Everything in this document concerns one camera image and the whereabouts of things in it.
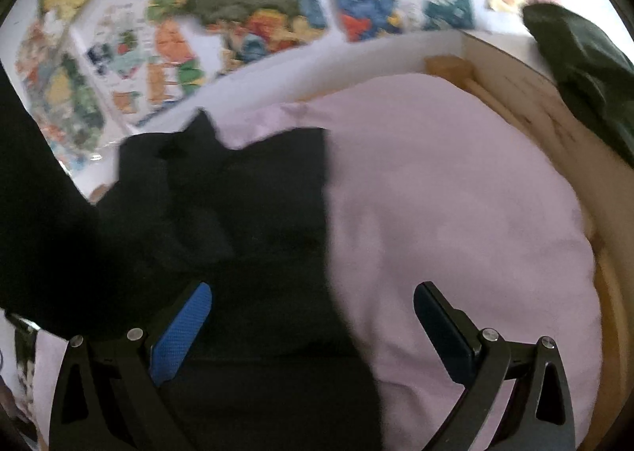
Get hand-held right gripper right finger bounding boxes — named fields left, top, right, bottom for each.
left=413, top=281, right=576, bottom=451

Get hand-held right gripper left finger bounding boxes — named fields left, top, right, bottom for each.
left=50, top=281, right=213, bottom=451

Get black pants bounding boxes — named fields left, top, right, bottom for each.
left=0, top=67, right=392, bottom=451

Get pink bed sheet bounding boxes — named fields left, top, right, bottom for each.
left=30, top=72, right=604, bottom=451

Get dark green cloth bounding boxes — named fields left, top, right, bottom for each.
left=522, top=3, right=634, bottom=166

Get wooden bed frame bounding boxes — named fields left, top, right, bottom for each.
left=89, top=30, right=634, bottom=451

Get green bush figure wall poster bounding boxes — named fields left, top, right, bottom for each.
left=15, top=20, right=107, bottom=169

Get orange fruit wall poster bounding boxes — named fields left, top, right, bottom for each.
left=69, top=0, right=209, bottom=130

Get dark green floral wall poster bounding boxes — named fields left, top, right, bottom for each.
left=146, top=0, right=330, bottom=78

